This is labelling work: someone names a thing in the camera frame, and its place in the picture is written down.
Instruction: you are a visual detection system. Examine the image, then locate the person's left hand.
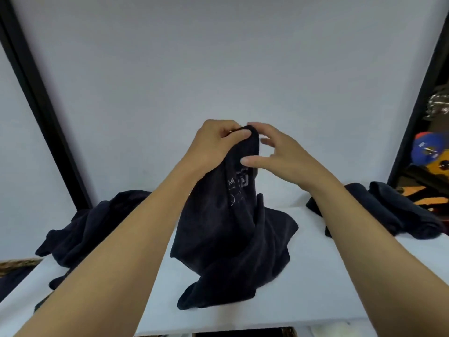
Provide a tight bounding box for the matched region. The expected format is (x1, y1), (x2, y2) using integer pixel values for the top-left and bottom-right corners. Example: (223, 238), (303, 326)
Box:
(179, 119), (253, 179)

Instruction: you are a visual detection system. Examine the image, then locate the person's right hand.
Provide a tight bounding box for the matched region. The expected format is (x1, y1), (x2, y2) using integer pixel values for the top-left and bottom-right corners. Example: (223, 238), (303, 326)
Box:
(240, 122), (337, 193)

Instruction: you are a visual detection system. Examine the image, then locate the dark navy printed towel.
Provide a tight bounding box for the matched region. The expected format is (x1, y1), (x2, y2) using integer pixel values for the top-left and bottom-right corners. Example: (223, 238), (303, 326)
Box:
(170, 125), (299, 310)
(343, 182), (404, 236)
(369, 181), (445, 240)

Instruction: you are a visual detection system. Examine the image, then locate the heap of dark navy towels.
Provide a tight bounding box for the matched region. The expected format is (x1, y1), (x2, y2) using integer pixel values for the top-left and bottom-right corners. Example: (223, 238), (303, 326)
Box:
(35, 190), (152, 292)

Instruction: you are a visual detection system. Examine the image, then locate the person's left forearm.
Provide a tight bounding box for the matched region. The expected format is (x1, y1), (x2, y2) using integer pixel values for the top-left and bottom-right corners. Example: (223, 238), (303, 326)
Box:
(15, 163), (208, 337)

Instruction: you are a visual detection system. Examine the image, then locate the person's right forearm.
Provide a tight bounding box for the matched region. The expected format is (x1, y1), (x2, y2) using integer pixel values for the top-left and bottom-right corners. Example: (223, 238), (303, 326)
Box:
(308, 177), (449, 337)

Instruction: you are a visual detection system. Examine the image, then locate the black weight rack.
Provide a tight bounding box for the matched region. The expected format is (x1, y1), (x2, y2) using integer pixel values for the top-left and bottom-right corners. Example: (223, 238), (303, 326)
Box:
(396, 164), (449, 216)

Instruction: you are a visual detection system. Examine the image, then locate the chrome barbell sleeve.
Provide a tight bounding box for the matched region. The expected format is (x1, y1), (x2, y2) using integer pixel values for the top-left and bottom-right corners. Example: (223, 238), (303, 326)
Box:
(424, 93), (449, 120)

